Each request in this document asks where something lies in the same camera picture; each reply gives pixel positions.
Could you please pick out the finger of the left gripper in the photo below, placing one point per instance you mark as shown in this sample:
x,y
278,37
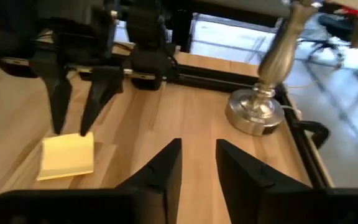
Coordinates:
x,y
56,87
101,90

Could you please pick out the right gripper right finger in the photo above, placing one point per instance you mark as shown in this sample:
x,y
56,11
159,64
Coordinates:
x,y
238,180

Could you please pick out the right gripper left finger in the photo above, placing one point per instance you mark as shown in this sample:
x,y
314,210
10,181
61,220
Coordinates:
x,y
169,174

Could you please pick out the yellow sticky note pad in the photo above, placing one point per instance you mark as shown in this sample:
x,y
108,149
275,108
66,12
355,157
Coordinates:
x,y
67,155

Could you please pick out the black office chair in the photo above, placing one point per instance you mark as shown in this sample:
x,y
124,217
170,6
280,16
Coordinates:
x,y
334,26

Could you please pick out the white shade silver table lamp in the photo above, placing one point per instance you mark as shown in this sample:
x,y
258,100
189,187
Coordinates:
x,y
259,115

